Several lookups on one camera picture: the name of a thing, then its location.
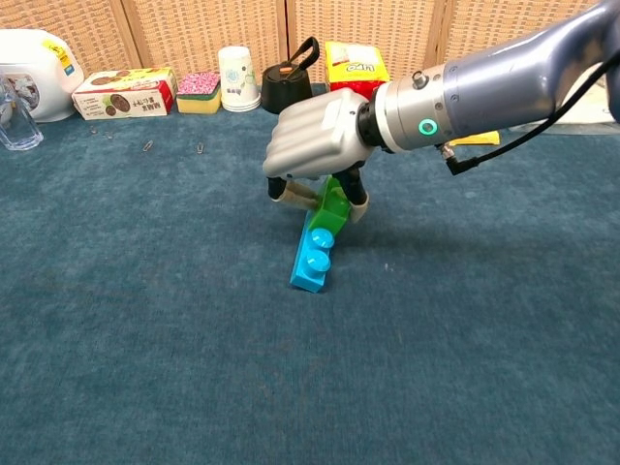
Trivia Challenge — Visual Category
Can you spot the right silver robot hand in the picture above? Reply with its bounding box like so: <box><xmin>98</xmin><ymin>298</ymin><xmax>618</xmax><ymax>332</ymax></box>
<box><xmin>263</xmin><ymin>88</ymin><xmax>377</xmax><ymax>225</ymax></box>

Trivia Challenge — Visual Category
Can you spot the green toy brick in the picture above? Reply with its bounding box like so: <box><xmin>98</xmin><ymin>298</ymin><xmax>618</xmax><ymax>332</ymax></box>
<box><xmin>309</xmin><ymin>174</ymin><xmax>353</xmax><ymax>237</ymax></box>

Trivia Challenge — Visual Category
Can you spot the blue toy brick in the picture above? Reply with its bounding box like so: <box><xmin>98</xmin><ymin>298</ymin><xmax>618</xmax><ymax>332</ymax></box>
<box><xmin>289</xmin><ymin>212</ymin><xmax>338</xmax><ymax>295</ymax></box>

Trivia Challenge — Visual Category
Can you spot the yellow red snack bag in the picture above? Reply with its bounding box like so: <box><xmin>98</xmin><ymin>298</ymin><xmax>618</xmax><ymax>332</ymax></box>
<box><xmin>324</xmin><ymin>41</ymin><xmax>391</xmax><ymax>94</ymax></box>

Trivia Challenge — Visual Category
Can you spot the stack of white paper cups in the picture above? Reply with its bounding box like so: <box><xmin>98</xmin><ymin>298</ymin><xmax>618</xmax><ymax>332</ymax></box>
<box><xmin>217</xmin><ymin>46</ymin><xmax>262</xmax><ymax>113</ymax></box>

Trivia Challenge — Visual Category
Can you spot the yellow sponge pink patterned top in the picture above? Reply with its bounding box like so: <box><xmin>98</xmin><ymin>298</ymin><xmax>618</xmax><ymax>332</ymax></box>
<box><xmin>175</xmin><ymin>71</ymin><xmax>223</xmax><ymax>115</ymax></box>

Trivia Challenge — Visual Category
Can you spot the woven folding screen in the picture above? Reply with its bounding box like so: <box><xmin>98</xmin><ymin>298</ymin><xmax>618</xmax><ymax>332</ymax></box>
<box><xmin>0</xmin><ymin>0</ymin><xmax>620</xmax><ymax>84</ymax></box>

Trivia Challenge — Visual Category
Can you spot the yellow tray with round holes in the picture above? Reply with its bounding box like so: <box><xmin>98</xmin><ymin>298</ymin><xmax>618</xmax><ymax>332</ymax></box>
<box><xmin>448</xmin><ymin>129</ymin><xmax>501</xmax><ymax>147</ymax></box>

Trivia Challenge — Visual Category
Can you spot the red white cookie box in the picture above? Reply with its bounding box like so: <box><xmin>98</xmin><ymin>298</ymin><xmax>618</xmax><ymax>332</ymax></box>
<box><xmin>71</xmin><ymin>67</ymin><xmax>179</xmax><ymax>121</ymax></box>

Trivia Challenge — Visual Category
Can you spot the blue table cloth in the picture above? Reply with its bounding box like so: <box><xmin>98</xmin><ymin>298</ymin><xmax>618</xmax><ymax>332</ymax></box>
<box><xmin>0</xmin><ymin>79</ymin><xmax>620</xmax><ymax>465</ymax></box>

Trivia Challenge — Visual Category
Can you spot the clear plastic water bottle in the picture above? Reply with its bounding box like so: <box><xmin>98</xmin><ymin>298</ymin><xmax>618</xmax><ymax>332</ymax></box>
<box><xmin>0</xmin><ymin>75</ymin><xmax>45</xmax><ymax>152</ymax></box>

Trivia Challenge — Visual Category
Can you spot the black kettle with handle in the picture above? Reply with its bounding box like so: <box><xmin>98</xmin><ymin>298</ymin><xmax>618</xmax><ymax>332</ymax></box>
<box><xmin>261</xmin><ymin>36</ymin><xmax>321</xmax><ymax>116</ymax></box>

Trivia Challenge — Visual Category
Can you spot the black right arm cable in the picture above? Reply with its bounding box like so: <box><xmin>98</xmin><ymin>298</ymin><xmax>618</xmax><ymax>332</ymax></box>
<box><xmin>437</xmin><ymin>52</ymin><xmax>620</xmax><ymax>177</ymax></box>

